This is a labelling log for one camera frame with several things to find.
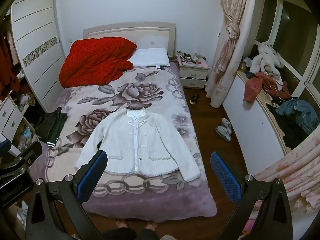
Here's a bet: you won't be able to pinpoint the white knit cardigan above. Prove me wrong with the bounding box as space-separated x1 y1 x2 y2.
75 109 201 182

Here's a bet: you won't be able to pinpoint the red hanging clothes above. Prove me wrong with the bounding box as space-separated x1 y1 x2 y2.
0 36 20 92

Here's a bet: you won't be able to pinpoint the dark green jacket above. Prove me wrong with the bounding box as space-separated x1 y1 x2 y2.
35 107 68 148

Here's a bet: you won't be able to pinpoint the pink folded bedding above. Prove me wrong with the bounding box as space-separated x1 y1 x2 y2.
254 127 319 239

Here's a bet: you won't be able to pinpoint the person's feet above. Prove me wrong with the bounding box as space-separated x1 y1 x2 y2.
115 219 158 231

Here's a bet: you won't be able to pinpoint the floral plush bed blanket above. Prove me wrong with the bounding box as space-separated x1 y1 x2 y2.
31 63 217 222

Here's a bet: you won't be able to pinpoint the grey slipper near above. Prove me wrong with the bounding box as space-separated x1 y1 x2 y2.
215 125 231 142

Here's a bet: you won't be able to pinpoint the grey slipper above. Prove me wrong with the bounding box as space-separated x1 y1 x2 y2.
215 125 231 142
221 118 232 134

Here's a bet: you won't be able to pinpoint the grey slipper far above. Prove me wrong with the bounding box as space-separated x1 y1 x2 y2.
221 118 232 134

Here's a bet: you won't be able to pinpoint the blue garment on sill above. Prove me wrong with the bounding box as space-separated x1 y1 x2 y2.
276 98 319 135

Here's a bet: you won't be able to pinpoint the white wardrobe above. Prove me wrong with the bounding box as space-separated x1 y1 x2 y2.
11 0 65 113

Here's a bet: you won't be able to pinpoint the red quilt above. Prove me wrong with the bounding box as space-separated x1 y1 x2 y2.
59 37 137 88

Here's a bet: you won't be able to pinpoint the red garment on sill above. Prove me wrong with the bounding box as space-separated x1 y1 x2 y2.
244 72 291 103

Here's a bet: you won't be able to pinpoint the dark shoe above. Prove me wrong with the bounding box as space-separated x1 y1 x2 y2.
189 94 201 105

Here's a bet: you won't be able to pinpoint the white plush garment on sill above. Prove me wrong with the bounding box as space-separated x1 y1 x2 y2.
249 41 284 85

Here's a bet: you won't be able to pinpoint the white pillow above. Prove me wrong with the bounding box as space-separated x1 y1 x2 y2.
128 48 170 67

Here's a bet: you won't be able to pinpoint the white nightstand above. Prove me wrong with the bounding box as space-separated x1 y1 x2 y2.
177 58 209 89

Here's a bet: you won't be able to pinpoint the clutter on nightstand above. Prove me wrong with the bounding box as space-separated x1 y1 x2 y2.
177 51 206 65

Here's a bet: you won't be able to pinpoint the beige bed headboard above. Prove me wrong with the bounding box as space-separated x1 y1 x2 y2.
83 22 176 56

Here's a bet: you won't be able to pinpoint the pink floral curtain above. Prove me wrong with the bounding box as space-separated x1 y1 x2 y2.
205 0 256 108

